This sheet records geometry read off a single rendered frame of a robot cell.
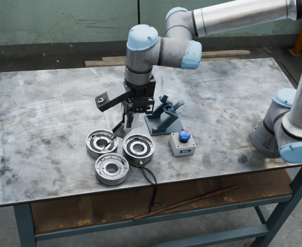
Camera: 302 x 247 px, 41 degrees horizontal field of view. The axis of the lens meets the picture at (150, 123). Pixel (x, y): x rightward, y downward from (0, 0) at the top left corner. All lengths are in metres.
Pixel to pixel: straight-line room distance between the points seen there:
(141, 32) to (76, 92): 0.60
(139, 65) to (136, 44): 0.06
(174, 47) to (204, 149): 0.50
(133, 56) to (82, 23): 1.90
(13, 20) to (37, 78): 1.29
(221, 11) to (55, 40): 1.98
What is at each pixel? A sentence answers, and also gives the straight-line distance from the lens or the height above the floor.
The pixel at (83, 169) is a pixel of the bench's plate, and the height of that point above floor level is 0.80.
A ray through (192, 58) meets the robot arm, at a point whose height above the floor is 1.24.
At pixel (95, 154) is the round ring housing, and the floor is 0.83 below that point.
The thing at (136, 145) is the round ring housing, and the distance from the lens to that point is 1.38.
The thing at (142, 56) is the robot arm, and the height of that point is 1.23.
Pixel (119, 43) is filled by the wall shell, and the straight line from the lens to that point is 3.08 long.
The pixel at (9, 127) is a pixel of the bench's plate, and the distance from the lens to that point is 1.46.
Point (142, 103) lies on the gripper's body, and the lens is 1.17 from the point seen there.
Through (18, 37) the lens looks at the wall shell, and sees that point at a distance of 2.97.
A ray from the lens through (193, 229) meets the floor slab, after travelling 2.20.
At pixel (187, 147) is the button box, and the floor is 0.84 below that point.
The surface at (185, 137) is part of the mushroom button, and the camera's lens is 1.36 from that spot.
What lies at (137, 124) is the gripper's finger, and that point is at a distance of 1.24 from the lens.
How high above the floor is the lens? 1.86
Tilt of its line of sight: 45 degrees down
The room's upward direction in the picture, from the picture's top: 11 degrees clockwise
